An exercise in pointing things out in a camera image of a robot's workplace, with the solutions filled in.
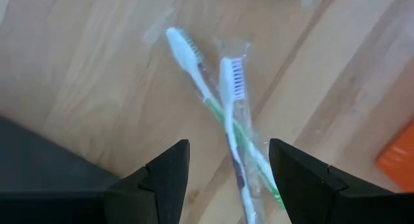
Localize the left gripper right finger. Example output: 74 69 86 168
268 138 394 224

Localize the orange flat lid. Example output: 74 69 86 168
375 120 414 192

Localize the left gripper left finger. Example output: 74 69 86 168
103 139 191 224

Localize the green toothbrush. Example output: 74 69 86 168
164 26 286 211

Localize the grey toothbrush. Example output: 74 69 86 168
219 56 259 224

